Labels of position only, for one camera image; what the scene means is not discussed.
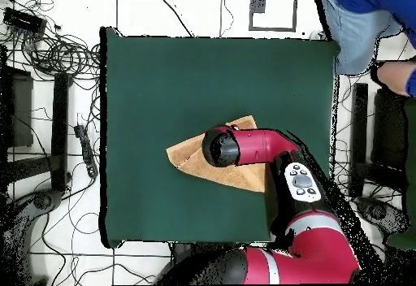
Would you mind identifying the orange terry towel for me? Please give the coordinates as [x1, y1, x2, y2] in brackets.
[165, 115, 268, 193]

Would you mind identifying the black flat panel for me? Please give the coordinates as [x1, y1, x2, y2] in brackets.
[371, 88, 410, 170]
[0, 66, 34, 149]

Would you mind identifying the flat black device box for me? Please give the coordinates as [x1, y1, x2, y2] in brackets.
[2, 6, 48, 35]

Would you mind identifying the person's hand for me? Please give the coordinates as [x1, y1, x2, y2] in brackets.
[376, 60, 412, 98]

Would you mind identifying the dark green table cloth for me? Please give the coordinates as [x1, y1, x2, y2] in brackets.
[98, 26, 340, 249]

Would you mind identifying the black stand bar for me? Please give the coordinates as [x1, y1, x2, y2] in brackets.
[349, 82, 369, 197]
[50, 72, 71, 191]

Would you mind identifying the black power strip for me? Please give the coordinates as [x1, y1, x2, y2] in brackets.
[73, 123, 99, 179]

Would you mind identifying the person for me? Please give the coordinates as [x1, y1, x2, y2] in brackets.
[313, 0, 416, 98]

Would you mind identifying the dark grey stand leg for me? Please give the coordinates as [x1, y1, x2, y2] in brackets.
[0, 188, 64, 285]
[355, 196, 410, 235]

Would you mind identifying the grey rectangular frame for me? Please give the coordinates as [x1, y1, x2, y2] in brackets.
[249, 0, 298, 33]

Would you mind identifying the tangle of black cables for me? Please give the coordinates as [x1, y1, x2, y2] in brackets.
[19, 32, 102, 79]

